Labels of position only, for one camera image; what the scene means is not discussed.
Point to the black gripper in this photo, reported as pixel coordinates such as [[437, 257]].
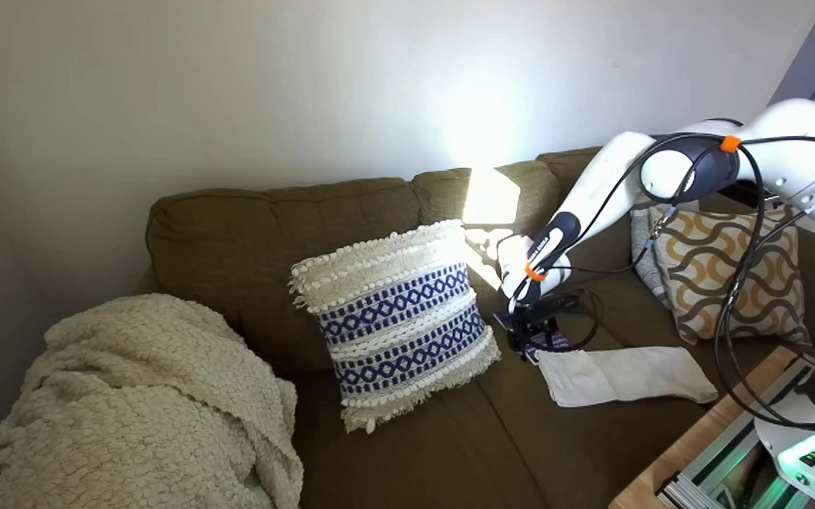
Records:
[[530, 326]]

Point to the white towel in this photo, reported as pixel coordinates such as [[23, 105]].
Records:
[[630, 374]]

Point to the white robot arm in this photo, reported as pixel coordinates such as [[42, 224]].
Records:
[[776, 150]]

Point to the brown fabric sofa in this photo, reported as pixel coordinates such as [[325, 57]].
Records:
[[496, 443]]

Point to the blue white woven pillow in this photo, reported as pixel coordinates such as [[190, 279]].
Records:
[[401, 322]]

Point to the grey striped pillow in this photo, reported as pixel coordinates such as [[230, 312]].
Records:
[[643, 257]]

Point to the wooden side table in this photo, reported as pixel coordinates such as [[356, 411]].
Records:
[[643, 491]]

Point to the wavy pattern yellow grey pillow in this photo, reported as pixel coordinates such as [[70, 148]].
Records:
[[701, 254]]

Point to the cream knitted blanket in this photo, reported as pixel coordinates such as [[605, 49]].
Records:
[[148, 402]]

